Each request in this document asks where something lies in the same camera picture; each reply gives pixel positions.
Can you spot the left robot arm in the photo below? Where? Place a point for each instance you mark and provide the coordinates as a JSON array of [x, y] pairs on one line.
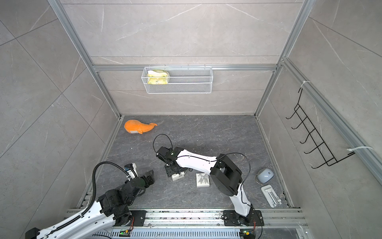
[[86, 222]]

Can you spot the white zip tie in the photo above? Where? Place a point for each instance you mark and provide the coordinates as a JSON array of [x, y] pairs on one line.
[[358, 148]]

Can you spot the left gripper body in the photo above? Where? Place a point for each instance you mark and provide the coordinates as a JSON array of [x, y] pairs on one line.
[[147, 183]]

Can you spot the yellow sponge in basket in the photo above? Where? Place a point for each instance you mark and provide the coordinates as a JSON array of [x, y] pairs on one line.
[[157, 77]]

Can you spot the white rectangular holder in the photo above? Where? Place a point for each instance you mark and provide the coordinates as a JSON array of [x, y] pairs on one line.
[[271, 196]]

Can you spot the orange plush whale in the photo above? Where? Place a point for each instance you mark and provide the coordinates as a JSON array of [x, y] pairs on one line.
[[136, 127]]

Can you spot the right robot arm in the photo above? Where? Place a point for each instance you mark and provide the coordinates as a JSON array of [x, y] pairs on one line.
[[226, 176]]

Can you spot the white gift box with bow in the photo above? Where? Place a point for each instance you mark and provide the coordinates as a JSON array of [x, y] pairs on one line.
[[178, 176]]

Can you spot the white wire wall basket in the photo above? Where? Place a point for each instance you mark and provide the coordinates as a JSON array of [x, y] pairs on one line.
[[183, 80]]

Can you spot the black wall hook rack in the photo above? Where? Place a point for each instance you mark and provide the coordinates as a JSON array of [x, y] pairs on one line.
[[313, 135]]

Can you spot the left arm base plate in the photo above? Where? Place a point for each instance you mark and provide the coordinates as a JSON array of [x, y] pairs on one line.
[[139, 217]]

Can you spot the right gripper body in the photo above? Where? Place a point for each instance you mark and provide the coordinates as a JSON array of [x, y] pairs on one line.
[[170, 171]]

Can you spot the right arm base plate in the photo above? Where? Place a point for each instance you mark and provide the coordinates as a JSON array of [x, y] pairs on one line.
[[231, 218]]

